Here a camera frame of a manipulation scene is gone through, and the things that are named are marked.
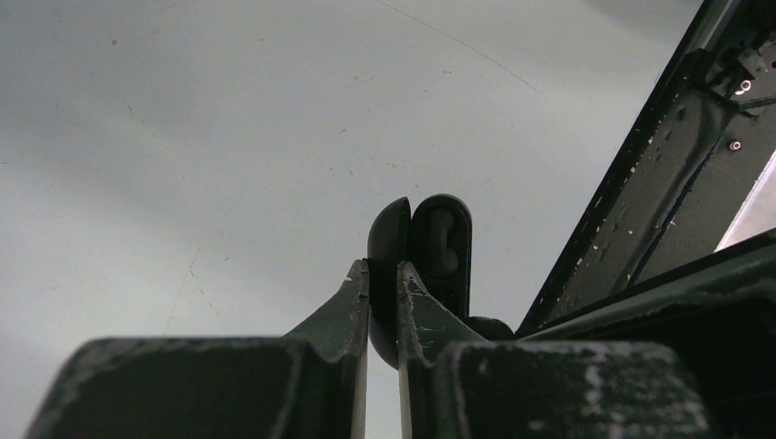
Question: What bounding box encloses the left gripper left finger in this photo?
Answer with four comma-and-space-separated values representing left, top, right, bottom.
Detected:
26, 260, 370, 438

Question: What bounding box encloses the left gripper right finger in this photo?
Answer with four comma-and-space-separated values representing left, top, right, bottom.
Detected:
396, 262, 713, 438

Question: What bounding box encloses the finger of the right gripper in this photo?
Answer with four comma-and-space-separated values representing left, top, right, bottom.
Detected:
516, 230, 775, 438

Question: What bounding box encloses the black earbud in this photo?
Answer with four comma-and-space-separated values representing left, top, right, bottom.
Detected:
426, 209, 459, 278
466, 316, 514, 341

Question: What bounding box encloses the black earbud charging case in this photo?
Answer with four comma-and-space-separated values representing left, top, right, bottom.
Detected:
367, 194, 473, 369

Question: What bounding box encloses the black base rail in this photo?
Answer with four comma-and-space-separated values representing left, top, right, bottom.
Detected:
518, 1, 775, 336

